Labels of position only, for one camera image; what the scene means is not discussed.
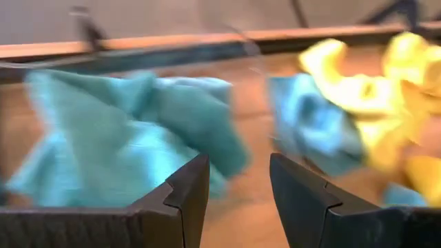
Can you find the black aluminium table frame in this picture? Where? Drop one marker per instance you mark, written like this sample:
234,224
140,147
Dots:
179,56

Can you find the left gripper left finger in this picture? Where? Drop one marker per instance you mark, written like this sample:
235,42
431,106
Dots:
165,224

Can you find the yellow microfiber towel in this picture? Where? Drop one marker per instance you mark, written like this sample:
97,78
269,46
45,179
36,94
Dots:
379,100

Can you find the teal microfiber towel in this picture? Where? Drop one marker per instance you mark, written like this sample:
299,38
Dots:
103,113

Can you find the black table edge clamp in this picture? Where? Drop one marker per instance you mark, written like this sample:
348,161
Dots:
87,29

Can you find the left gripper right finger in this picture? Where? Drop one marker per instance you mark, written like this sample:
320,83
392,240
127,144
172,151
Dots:
310,220

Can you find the blue microfiber towel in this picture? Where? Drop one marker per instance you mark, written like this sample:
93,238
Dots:
310,127
148,148

